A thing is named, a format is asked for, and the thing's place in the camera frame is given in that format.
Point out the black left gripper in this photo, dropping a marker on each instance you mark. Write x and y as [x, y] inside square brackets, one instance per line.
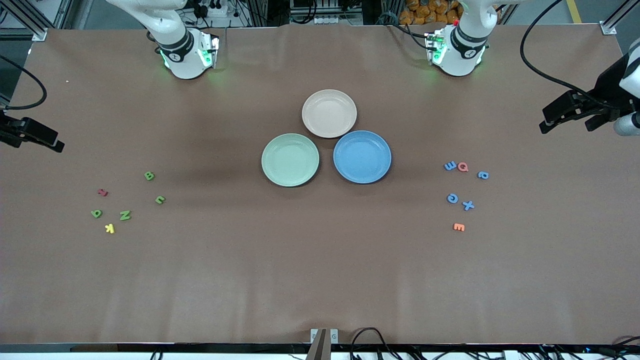
[608, 86]

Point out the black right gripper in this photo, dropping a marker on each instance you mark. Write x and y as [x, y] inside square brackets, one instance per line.
[10, 131]

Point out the green foam letter P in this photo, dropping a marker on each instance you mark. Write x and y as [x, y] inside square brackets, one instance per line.
[96, 213]

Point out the blue foam letter a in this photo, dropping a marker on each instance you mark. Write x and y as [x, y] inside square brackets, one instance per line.
[483, 175]

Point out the green foam letter B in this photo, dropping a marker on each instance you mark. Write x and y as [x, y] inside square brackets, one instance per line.
[149, 175]

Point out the green foam letter N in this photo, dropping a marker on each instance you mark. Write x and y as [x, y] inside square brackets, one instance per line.
[125, 215]

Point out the green foam letter U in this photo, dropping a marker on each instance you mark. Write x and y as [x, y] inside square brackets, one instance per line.
[159, 199]

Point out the blue foam letter X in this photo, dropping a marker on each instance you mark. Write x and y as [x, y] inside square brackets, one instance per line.
[468, 205]

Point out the blue foam letter C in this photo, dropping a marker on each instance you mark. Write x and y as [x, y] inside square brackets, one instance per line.
[452, 198]

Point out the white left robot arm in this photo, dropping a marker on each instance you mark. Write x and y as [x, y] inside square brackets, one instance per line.
[460, 55]

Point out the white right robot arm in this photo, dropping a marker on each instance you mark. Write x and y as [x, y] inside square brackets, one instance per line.
[180, 50]

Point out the yellow foam letter K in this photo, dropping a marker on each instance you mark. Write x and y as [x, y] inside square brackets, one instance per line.
[109, 228]

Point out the red foam letter Q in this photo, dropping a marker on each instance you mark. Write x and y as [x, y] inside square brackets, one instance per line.
[463, 167]

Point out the blue foam letter E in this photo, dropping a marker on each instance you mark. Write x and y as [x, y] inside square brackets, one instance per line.
[450, 165]

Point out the orange foam letter E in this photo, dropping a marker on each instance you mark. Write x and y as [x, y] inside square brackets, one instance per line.
[458, 227]

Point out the orange snack bags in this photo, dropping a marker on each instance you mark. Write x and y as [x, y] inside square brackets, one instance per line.
[430, 11]

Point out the blue round plate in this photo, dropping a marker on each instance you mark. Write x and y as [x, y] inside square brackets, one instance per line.
[362, 157]

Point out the white power strip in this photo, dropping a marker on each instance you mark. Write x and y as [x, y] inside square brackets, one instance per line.
[215, 9]

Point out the beige round plate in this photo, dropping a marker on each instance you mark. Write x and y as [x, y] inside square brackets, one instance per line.
[329, 113]

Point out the light green round plate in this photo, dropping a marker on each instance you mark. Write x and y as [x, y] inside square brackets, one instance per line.
[290, 160]

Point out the brown table cover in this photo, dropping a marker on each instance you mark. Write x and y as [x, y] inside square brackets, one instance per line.
[320, 260]

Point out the aluminium frame post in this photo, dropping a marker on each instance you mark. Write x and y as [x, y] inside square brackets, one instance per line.
[608, 26]
[39, 31]

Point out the grey metal table bracket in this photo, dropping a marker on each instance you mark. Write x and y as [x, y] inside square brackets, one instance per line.
[334, 336]

